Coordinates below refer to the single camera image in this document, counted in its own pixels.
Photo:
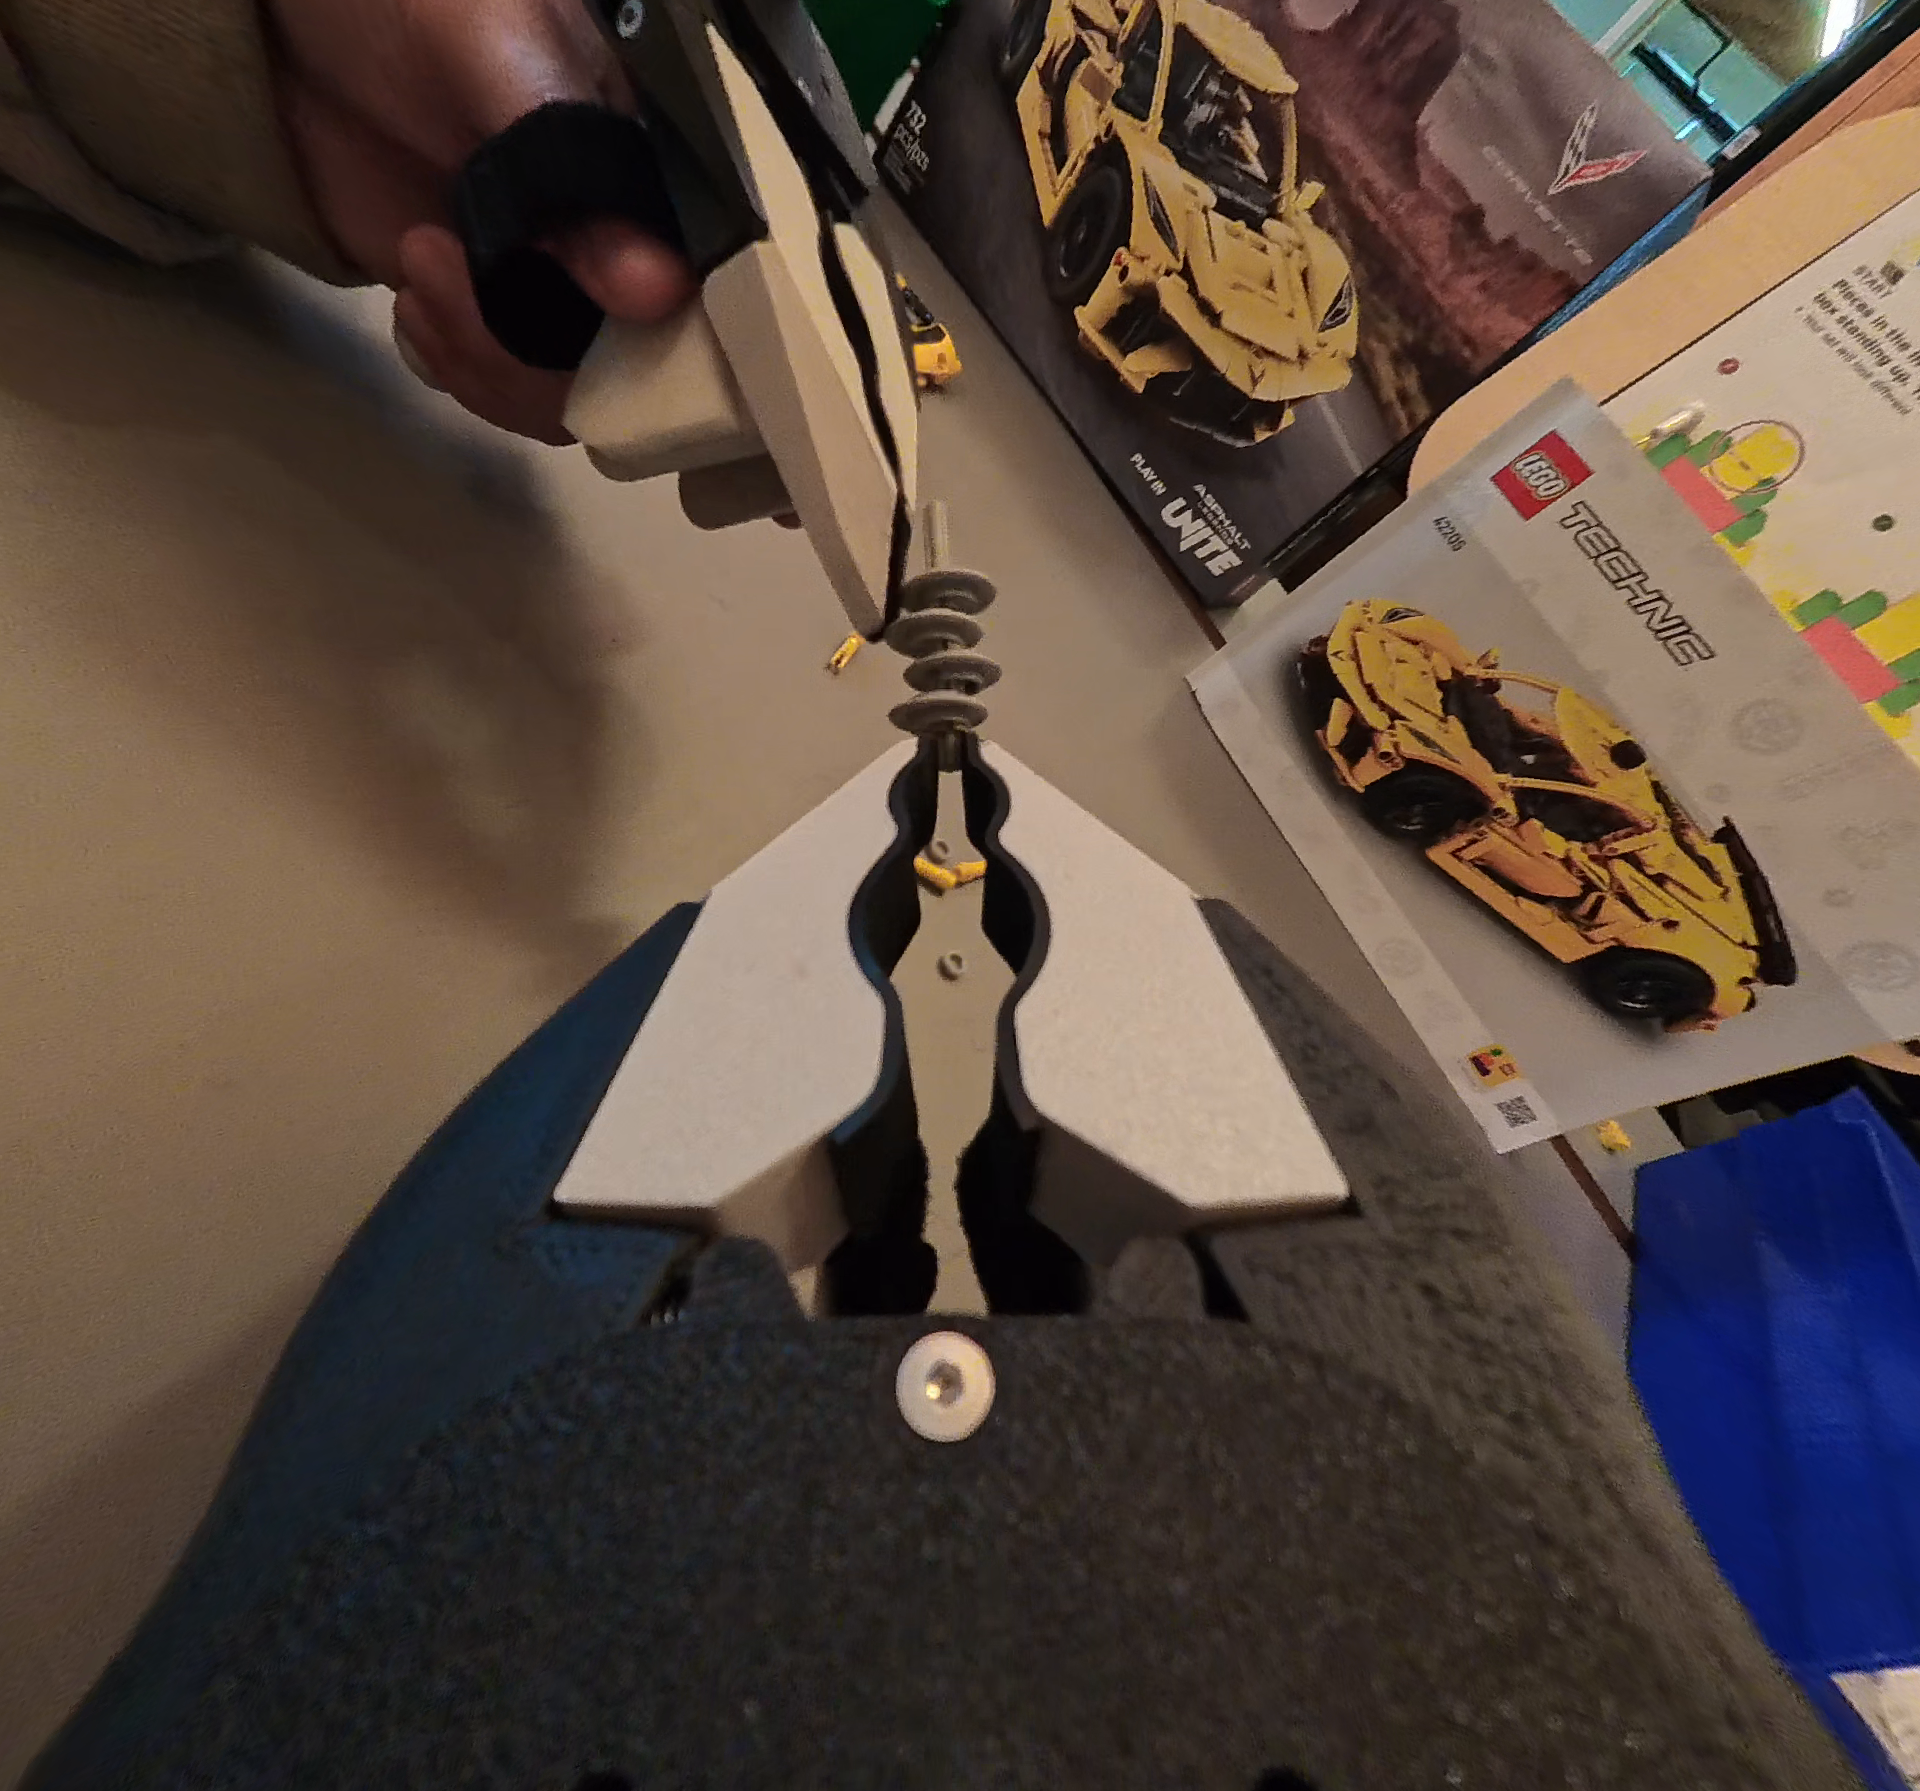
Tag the blue storage bin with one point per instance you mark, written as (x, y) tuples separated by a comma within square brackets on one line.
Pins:
[(1770, 1371)]

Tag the dark green bin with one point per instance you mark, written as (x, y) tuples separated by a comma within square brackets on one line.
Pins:
[(886, 21)]

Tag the blue bin with papers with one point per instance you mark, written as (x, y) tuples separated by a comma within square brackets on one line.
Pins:
[(1876, 1723)]

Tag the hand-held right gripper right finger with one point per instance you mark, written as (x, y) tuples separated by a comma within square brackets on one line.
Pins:
[(1184, 1071)]

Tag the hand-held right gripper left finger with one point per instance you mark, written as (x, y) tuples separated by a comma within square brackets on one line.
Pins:
[(721, 1071)]

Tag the white instruction booklet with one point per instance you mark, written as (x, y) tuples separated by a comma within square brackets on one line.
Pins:
[(1770, 772)]

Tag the person's left hand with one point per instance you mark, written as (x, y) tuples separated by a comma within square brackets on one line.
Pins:
[(420, 7)]

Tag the dark toy car box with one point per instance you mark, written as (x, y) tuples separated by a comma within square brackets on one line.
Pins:
[(1426, 96)]

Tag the grey desk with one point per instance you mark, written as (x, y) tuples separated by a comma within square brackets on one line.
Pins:
[(376, 772)]

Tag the grey toy shock absorber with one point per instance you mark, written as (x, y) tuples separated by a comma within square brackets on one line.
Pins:
[(944, 635)]

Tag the yellow toy car section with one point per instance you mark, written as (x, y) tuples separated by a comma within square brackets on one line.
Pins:
[(926, 343)]

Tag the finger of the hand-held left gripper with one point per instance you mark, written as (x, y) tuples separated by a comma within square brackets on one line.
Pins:
[(894, 365), (812, 411)]

